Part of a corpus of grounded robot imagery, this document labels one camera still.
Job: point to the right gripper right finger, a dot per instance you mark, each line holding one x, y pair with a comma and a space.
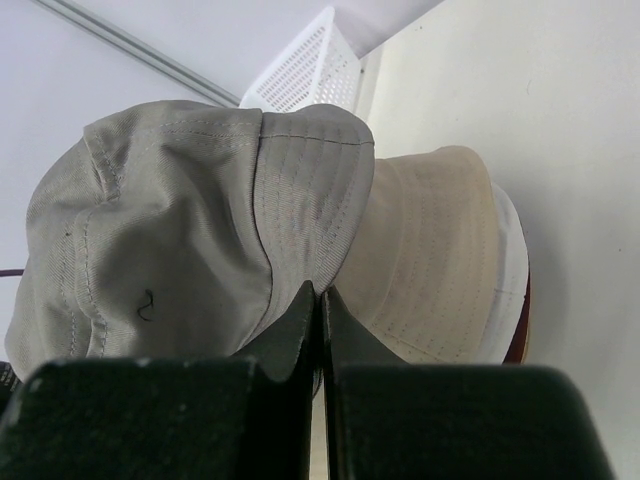
388, 419

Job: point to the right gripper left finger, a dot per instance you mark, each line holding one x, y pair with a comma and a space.
247, 416

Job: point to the dark red bucket hat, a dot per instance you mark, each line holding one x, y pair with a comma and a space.
513, 354

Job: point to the beige bucket hat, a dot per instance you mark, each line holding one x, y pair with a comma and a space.
421, 272

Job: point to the white bucket hat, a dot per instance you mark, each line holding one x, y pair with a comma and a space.
513, 274

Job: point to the grey bucket hat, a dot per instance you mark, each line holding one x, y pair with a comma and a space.
175, 229

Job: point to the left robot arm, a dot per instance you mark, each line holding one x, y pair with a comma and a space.
9, 382

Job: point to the white plastic basket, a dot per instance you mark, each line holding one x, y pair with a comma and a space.
317, 67

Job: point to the gold wire hat stand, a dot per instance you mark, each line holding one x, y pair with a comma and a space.
525, 343

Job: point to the left aluminium frame post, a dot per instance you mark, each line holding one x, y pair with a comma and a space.
130, 45

